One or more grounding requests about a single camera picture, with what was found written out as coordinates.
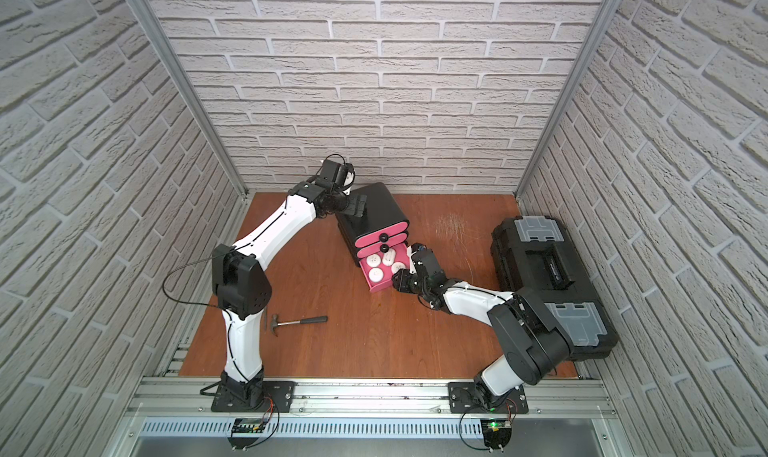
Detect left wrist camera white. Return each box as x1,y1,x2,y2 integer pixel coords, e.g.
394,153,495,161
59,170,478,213
315,159,355,190

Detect hammer black handle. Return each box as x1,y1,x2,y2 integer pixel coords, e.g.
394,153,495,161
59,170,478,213
269,314,328,335

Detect left aluminium corner post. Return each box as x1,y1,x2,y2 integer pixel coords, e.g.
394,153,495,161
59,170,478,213
125,0,249,200

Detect right controller board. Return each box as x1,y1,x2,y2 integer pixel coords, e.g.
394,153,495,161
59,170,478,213
480,419,513,452

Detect left controller board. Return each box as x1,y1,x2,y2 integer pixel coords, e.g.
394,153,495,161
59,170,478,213
228,418,273,451

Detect black drawer cabinet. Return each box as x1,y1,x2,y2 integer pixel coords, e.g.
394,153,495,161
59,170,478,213
336,182,410,267

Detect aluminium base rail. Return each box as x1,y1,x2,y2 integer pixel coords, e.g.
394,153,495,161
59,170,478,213
118,377,618,441

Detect aluminium corner post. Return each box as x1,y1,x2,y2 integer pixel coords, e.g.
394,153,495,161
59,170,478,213
125,0,249,200
514,0,622,200

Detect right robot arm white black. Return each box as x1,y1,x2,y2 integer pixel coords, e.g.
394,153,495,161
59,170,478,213
392,243,575,411

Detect white earphone case round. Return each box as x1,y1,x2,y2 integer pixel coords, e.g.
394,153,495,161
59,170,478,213
390,262,406,274

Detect right aluminium corner post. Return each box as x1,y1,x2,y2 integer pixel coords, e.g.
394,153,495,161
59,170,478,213
514,0,622,200

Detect controller board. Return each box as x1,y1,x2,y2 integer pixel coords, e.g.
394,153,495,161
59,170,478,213
228,418,273,451
480,419,513,452

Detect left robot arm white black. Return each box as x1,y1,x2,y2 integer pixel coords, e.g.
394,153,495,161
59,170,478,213
212,181,367,412

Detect black toolbox grey latches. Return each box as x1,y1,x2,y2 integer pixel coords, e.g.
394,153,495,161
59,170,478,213
490,216,619,361

